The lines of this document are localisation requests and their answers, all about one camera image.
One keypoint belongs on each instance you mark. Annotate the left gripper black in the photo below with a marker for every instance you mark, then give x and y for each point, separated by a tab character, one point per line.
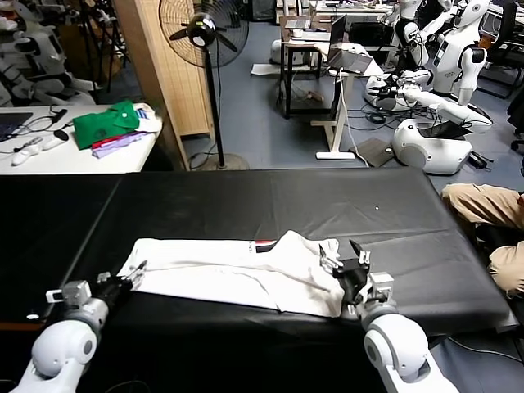
114	288

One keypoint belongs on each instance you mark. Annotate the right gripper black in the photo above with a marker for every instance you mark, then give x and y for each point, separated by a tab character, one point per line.
354	278

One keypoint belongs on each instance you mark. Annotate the white t-shirt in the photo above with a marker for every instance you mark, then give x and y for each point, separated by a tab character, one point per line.
204	268

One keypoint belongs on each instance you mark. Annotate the lying white robot arm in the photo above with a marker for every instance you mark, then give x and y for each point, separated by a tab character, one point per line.
434	102

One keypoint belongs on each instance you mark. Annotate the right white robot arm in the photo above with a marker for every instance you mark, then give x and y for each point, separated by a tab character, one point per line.
401	352

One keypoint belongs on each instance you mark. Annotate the white robot base shell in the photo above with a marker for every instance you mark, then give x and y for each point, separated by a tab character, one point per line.
425	151

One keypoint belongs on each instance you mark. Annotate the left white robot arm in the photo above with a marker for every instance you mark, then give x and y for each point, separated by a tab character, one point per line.
53	352

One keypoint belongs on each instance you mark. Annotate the grey floor pad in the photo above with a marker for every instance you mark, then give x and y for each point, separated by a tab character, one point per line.
374	152

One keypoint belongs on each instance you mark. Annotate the black tablecloth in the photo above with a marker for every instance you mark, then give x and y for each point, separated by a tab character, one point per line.
245	196

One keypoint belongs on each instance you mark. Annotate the purple shirt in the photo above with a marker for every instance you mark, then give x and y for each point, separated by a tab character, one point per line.
113	150

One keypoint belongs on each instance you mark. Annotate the red garment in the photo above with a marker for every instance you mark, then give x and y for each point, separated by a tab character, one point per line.
101	144

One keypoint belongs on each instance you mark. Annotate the white side table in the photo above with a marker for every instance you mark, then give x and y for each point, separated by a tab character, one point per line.
61	161

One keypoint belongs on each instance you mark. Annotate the white standing desk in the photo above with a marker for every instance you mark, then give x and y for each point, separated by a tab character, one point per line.
337	123

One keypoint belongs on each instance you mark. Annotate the khaki trousers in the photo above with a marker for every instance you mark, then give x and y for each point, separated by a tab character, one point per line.
479	204

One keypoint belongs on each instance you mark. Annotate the green polo shirt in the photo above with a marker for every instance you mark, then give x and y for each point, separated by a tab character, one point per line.
98	125

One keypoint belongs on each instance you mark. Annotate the white handheld controller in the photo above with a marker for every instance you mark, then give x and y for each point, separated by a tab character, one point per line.
50	143
23	157

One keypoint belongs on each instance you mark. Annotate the black power adapter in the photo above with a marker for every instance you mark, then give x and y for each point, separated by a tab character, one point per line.
479	159

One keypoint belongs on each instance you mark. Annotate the beige power strip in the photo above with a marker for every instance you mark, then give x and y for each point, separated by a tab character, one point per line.
315	96

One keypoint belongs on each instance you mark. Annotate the wooden partition panel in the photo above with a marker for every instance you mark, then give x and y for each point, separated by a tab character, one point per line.
176	94

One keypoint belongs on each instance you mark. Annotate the dark flat laptop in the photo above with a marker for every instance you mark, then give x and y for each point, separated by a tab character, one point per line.
13	123

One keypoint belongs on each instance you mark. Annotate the open grey laptop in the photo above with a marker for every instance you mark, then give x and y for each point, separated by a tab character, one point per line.
348	57

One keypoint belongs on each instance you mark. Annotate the white floor paper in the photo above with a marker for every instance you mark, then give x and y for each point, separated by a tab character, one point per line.
264	69

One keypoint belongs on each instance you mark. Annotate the black metal desk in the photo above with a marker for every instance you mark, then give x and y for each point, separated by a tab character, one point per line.
305	46

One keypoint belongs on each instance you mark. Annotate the white rounded pod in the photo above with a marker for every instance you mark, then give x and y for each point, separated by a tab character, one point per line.
276	51

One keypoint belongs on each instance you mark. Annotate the slim white humanoid robot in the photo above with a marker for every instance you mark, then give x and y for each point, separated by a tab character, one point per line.
411	37

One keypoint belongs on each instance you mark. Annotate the white humanoid robot black shoulders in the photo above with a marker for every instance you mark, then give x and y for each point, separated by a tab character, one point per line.
454	49

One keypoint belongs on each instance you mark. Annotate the closed silver laptop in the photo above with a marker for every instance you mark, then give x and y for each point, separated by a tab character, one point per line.
296	23

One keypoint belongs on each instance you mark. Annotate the white grey robot torso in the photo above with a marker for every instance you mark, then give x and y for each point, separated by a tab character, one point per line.
41	49

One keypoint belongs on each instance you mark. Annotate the black office chair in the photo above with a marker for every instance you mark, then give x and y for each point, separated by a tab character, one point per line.
503	49

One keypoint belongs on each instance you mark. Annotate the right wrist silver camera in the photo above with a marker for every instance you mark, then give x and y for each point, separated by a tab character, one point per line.
380	286

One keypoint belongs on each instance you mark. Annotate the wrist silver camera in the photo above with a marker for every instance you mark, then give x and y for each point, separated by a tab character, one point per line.
69	292
380	286

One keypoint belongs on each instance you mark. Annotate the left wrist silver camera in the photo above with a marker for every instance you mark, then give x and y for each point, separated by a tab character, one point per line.
69	292

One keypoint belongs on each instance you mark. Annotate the black camera tripod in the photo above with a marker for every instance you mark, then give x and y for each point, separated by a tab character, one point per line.
102	37

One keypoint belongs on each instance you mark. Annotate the black pedestal fan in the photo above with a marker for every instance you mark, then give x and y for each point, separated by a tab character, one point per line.
202	28

